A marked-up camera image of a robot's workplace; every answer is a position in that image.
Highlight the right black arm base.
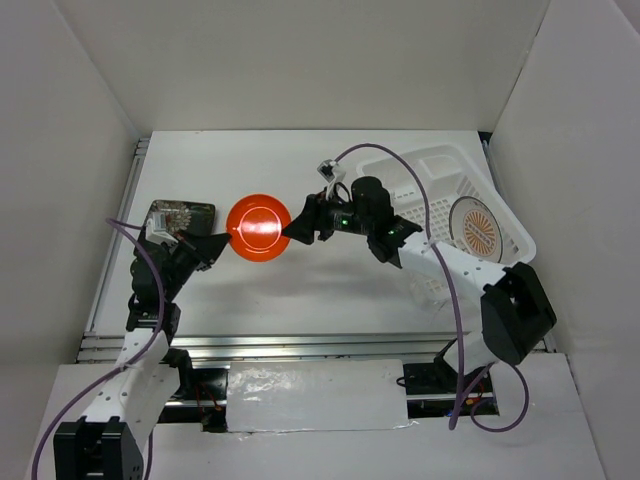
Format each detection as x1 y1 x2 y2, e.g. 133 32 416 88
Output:
396 361 499 419

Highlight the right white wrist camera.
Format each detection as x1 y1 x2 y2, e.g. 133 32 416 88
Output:
317 159 346 199

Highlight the orange round plate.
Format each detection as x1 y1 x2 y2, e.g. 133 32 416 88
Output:
226 194 291 263

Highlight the white foil covered panel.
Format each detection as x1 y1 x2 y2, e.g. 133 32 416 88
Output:
226 359 410 433

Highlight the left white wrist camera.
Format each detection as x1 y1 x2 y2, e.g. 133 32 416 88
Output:
145 211 178 247

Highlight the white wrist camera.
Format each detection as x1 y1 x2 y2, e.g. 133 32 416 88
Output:
145 211 178 247
317 159 346 199

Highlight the aluminium frame rail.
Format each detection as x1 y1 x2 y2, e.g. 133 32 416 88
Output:
74 134 556 366

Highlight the black square floral plate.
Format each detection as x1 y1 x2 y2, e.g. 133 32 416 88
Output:
141 199 216 245

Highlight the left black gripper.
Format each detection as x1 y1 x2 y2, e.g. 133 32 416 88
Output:
162 229 230 302

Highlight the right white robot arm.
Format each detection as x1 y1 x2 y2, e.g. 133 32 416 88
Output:
283 176 557 392

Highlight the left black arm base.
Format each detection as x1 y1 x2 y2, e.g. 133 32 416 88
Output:
158 348 228 433

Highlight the white sunburst pattern plate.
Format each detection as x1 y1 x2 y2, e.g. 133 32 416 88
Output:
449 196 503 263

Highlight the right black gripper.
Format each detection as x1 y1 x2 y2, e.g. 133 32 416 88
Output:
282 185 373 244

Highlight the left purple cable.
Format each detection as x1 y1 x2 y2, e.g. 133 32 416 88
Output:
30 217 169 480

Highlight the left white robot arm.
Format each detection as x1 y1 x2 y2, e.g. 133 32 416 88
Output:
50 232 230 479

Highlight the white plastic dish rack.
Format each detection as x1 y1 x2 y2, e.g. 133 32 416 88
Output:
356 145 537 266

